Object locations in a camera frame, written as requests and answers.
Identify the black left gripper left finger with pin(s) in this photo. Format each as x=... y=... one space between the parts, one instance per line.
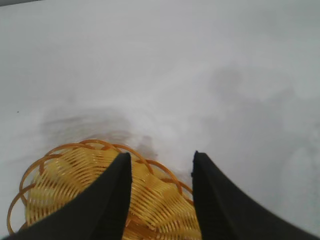
x=95 y=210

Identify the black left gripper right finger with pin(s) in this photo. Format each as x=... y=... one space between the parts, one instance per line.
x=225 y=212

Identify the yellow woven plastic basket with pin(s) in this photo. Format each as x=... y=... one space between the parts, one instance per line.
x=155 y=200

